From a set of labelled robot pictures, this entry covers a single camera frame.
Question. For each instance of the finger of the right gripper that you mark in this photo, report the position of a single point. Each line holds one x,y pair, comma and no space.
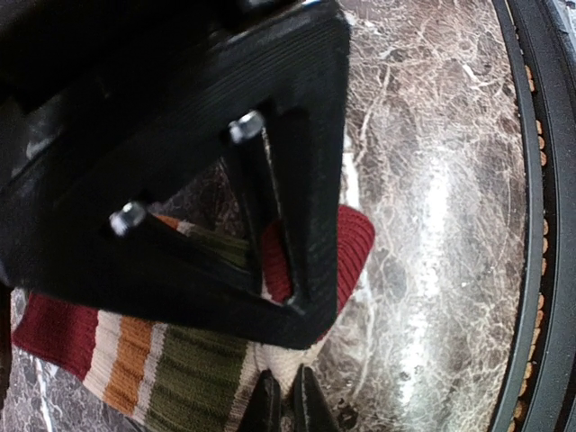
104,248

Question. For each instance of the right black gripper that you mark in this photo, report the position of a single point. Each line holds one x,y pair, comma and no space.
147,94

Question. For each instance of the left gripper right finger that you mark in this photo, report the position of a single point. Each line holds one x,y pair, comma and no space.
311,412

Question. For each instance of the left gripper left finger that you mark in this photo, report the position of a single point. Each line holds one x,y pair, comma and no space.
264,409

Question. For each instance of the beige striped sock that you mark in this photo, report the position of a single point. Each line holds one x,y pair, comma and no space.
166,377

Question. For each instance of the black front rail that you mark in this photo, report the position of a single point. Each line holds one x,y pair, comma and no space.
538,391

